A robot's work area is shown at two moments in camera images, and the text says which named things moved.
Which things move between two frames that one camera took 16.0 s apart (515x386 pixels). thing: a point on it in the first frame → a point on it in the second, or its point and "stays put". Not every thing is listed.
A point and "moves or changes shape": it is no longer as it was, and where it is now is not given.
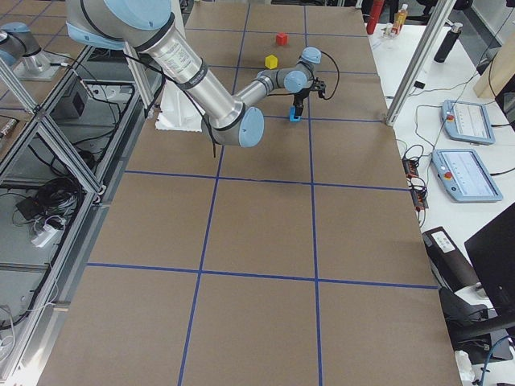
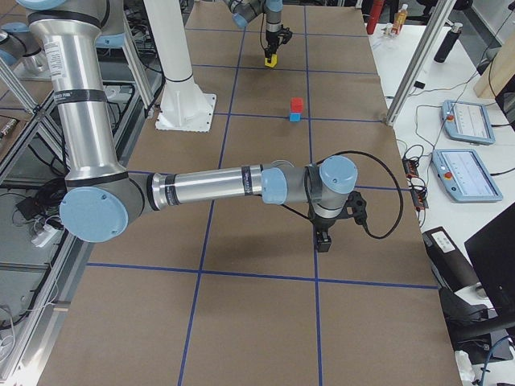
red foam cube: (282, 39) moves or changes shape
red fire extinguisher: (376, 11) stays put
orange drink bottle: (400, 19) stays put
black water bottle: (448, 42) stays put
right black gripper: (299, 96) → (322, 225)
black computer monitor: (492, 252) stays put
